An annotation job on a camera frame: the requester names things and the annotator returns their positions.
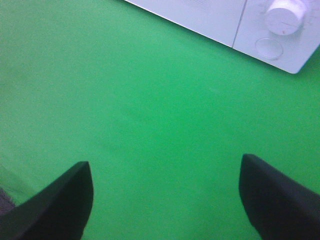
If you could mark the white round knob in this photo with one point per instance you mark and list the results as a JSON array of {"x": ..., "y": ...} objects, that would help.
[{"x": 285, "y": 17}]

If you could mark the white microwave oven body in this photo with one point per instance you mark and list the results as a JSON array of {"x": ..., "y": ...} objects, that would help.
[{"x": 298, "y": 47}]

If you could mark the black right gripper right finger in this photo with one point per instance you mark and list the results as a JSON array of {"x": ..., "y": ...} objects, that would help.
[{"x": 278, "y": 207}]

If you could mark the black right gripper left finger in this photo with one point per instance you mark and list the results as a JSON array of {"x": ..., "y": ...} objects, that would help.
[{"x": 58, "y": 212}]

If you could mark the round white door button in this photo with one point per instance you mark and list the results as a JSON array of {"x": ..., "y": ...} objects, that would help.
[{"x": 269, "y": 48}]

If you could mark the green table cloth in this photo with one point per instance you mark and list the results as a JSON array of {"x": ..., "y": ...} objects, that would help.
[{"x": 162, "y": 114}]

